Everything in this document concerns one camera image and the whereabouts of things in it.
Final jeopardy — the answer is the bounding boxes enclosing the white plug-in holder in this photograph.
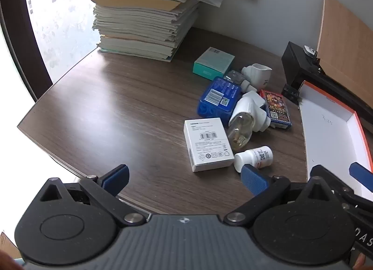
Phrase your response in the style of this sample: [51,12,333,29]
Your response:
[241,63,273,90]

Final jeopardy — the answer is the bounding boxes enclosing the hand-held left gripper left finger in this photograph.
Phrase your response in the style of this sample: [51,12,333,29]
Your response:
[38,164,149,227]

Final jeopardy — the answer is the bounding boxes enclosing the white cardboard box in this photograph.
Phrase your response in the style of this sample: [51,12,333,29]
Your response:
[183,118,234,172]

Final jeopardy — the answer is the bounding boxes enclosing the stack of books and papers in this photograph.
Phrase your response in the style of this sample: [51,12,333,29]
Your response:
[86,0,211,62]

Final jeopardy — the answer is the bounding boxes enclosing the wooden board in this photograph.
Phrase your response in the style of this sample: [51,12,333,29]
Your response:
[316,0,373,108]

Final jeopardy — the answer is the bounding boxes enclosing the white pill bottle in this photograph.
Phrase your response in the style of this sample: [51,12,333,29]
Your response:
[234,146,274,172]

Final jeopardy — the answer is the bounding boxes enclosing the teal cardboard box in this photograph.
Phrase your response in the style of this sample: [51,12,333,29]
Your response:
[193,47,236,81]

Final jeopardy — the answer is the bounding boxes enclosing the red playing card box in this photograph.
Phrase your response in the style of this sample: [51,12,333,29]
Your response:
[259,89,293,130]

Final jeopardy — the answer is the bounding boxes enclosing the small clear bottle white cap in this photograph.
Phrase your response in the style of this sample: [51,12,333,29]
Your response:
[223,70,257,93]

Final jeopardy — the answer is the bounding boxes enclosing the black charger adapter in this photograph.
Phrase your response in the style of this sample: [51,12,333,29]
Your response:
[281,84,304,104]

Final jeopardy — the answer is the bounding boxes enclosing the brown cardboard piece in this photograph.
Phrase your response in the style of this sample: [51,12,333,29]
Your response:
[0,232,21,259]

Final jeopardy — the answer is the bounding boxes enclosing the white plug-in device with bottle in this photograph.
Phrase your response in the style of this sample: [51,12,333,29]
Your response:
[227,91,271,152]

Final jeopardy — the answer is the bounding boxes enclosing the blue plastic box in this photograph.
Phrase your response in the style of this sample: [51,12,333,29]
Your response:
[197,76,244,118]

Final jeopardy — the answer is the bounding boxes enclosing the dark window frame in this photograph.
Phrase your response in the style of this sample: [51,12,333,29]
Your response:
[0,0,55,102]

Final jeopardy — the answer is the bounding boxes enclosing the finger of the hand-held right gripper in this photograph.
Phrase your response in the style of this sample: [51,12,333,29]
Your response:
[349,162,373,193]
[310,164,356,201]

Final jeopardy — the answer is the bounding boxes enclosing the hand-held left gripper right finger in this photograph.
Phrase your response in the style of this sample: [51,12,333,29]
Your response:
[224,164,335,227]

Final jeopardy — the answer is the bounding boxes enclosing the orange and white box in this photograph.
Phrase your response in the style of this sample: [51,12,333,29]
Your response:
[298,81,373,201]

